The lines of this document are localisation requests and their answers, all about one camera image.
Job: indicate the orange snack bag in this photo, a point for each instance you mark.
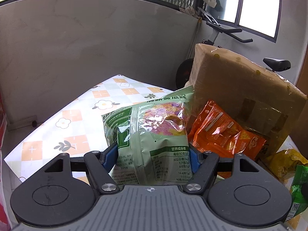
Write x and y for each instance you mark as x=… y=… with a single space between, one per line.
x=215 y=131

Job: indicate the green snack packet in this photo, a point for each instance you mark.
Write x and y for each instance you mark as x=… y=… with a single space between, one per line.
x=298 y=190

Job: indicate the green chips bag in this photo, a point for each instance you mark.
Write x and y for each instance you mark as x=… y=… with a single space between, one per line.
x=152 y=140

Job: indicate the yellow chips bag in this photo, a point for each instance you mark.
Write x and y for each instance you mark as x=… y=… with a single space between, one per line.
x=283 y=163

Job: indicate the floral checkered tablecloth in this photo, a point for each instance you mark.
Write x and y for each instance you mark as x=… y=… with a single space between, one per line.
x=55 y=193

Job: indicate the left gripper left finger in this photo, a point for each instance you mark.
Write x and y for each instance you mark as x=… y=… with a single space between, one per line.
x=99 y=165

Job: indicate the brown cardboard box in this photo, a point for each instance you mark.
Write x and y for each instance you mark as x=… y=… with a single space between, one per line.
x=258 y=99

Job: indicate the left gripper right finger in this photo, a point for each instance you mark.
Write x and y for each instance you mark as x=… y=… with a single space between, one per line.
x=204 y=168

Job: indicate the beige cloth on sill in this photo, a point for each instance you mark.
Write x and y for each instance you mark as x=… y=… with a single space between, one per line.
x=189 y=11

